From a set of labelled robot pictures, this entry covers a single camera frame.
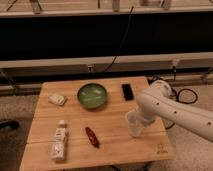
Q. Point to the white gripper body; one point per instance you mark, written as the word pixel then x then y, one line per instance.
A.
pixel 144 117

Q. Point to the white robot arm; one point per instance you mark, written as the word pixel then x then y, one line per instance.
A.
pixel 155 101

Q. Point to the green ceramic bowl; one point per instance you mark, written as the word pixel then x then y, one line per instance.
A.
pixel 92 95

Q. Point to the black rectangular block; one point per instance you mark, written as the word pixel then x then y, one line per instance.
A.
pixel 127 92

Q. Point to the red chili pepper toy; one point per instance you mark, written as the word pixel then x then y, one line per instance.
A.
pixel 92 137

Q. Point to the wooden bamboo table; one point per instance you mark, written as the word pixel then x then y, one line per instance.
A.
pixel 108 123

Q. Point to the white crumpled packet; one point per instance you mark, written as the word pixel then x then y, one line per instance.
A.
pixel 57 99

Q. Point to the white plastic bottle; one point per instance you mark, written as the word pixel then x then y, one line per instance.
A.
pixel 59 142

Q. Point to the long workbench rail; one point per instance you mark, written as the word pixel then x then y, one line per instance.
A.
pixel 86 65

